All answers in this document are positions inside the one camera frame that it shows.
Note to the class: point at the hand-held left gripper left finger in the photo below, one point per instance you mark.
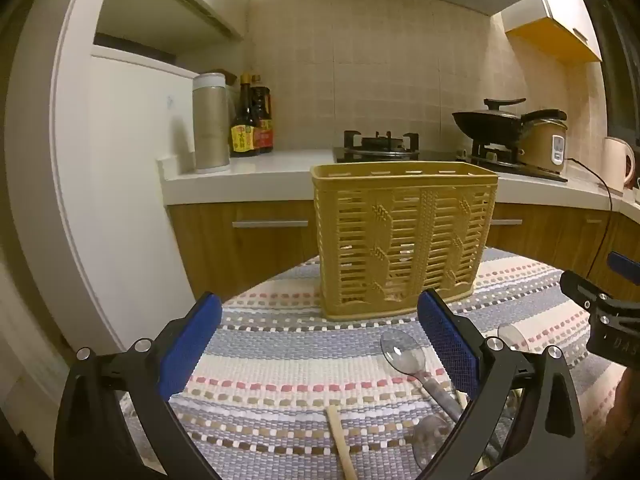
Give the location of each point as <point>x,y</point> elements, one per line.
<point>192,347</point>

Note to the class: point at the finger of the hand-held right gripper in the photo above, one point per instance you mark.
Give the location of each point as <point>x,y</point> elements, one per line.
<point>624,263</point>
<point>580,286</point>

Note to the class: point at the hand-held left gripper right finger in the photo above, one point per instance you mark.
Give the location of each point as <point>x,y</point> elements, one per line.
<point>450,347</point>

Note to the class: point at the yellow plastic utensil basket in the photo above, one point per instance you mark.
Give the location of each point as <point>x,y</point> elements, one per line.
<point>400,240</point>

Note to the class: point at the person's right forearm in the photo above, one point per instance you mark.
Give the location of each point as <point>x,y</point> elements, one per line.
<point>625,410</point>

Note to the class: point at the clear plastic spoon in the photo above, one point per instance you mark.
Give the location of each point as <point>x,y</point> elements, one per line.
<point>510,335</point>
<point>400,352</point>
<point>430,440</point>

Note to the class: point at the cream electric kettle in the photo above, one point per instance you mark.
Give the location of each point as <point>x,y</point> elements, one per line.
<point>615,162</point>

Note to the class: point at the striped woven mat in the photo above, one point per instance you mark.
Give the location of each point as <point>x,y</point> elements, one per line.
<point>300,360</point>

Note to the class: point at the wooden base cabinet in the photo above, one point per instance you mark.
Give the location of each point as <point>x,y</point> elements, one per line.
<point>260,255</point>

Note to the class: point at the golden rice cooker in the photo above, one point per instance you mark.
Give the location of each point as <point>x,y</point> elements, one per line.
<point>547,147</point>

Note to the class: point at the black wok with lid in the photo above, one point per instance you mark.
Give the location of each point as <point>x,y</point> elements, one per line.
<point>490,122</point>

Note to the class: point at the black gas stove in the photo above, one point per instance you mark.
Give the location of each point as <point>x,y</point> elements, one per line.
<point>380,152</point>

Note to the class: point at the dark soy sauce bottle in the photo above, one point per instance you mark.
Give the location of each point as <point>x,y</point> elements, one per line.
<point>242,130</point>

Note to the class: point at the beige thermos flask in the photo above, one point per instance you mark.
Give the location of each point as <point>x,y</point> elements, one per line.
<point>211,125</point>

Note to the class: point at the dark sauce bottle red label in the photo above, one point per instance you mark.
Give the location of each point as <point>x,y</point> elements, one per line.
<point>264,120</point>

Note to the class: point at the yellow wall cabinet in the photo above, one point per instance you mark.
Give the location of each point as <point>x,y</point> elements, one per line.
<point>555,35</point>

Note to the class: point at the white wall cabinet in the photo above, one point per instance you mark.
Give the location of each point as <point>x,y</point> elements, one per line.
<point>165,5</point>

